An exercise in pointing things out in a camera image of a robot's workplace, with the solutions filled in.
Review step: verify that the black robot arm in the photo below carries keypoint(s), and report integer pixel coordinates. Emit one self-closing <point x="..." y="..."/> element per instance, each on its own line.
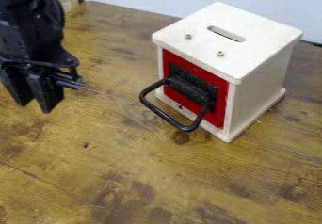
<point x="38" y="69"/>

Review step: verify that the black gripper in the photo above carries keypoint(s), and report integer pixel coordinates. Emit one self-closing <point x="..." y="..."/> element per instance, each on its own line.
<point x="31" y="36"/>

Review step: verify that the white wooden box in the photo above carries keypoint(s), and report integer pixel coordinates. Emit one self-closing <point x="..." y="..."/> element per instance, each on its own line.
<point x="238" y="51"/>

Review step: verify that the red drawer with black handle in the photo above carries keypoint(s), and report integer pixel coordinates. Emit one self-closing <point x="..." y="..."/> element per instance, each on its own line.
<point x="194" y="88"/>

